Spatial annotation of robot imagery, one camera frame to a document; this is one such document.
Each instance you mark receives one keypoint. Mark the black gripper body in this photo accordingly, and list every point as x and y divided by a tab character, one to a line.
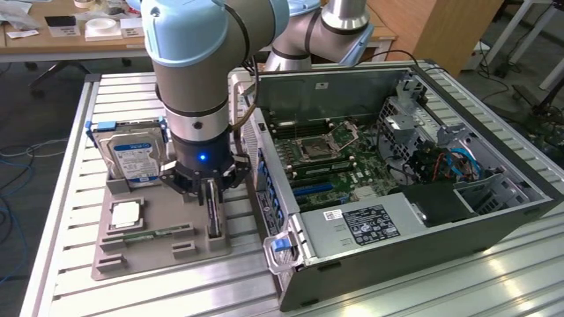
203	156

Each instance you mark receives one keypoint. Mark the graphics card black fan shroud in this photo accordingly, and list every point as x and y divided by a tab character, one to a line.
215	214

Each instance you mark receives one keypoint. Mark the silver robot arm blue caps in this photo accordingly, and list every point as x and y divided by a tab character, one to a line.
190	82

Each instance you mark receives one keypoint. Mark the silver CPU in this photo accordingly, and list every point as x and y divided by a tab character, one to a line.
124	214

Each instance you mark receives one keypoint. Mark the green RAM stick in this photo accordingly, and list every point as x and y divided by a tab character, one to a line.
146	234

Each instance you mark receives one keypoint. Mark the blue expansion slot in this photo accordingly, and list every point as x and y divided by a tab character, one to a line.
312	189

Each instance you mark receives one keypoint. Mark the CPU socket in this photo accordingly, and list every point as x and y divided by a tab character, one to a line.
315	148

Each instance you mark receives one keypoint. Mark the black RAM stick white label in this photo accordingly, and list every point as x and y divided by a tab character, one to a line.
326	167

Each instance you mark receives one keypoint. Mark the grey parts rack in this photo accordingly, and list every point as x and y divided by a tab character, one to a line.
154	264

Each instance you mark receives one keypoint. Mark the grey power supply unit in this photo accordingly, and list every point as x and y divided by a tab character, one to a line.
322	237

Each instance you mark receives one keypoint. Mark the metal socket cover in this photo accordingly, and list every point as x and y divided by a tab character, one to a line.
346	132

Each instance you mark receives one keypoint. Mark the green motherboard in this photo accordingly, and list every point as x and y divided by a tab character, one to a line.
366	171

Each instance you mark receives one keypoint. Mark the silver chipset heatsink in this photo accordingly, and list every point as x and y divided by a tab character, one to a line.
367	193

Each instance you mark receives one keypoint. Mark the silver metal drive cage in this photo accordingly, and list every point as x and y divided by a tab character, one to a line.
406	127

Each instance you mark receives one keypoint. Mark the white labelled box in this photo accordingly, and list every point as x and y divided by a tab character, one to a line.
132	29

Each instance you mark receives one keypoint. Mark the white flat box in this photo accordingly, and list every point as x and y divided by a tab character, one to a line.
103	35

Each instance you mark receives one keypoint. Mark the wooden desk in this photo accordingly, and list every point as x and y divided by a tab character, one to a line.
383	34
66	44

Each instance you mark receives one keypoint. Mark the black open PC case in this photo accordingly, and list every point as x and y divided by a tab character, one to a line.
419	261

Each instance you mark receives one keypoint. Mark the black and white box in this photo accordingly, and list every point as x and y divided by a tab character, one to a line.
63	26

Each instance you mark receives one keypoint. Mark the beige tape roll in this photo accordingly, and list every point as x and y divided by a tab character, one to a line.
83	4

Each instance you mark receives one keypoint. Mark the white paper label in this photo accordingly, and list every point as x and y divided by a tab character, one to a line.
22	33

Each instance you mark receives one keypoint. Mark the clear plastic bag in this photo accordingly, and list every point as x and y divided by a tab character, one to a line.
18	16

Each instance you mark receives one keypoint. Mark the silver disk bay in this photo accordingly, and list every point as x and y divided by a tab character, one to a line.
507	195

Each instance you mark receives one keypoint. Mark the hard disk blue bracket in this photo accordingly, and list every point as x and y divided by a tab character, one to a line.
132	158

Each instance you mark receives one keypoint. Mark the white table frame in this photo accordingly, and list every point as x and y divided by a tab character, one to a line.
506	31

